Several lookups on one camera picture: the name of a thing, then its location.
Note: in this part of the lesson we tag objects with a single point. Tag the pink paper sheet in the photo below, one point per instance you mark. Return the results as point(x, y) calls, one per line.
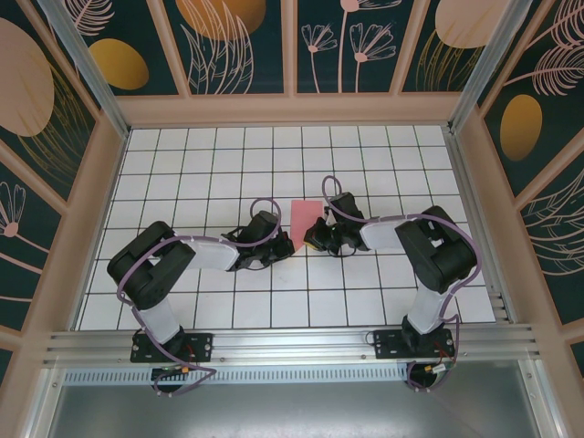
point(303, 214)

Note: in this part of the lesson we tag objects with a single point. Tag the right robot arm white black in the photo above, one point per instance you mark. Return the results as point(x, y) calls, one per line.
point(438, 251)

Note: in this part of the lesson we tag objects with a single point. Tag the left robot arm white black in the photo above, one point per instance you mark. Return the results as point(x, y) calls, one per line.
point(150, 269)

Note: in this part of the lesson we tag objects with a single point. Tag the grey metal sheet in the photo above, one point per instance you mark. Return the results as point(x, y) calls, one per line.
point(292, 410)

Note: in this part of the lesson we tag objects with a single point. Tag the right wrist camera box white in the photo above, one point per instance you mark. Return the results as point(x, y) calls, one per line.
point(328, 218)

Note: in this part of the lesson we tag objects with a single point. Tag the aluminium mounting rail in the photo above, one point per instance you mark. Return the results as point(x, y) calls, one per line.
point(292, 347)

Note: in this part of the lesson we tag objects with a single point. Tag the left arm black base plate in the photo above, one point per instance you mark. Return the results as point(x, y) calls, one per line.
point(201, 347)

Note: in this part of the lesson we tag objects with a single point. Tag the aluminium side rail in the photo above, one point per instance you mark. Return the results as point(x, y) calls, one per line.
point(461, 173)

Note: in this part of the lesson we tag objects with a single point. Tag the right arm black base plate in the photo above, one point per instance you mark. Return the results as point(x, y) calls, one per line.
point(388, 347)

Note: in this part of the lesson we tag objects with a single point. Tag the aluminium frame post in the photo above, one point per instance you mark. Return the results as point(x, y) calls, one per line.
point(86, 68)
point(490, 68)

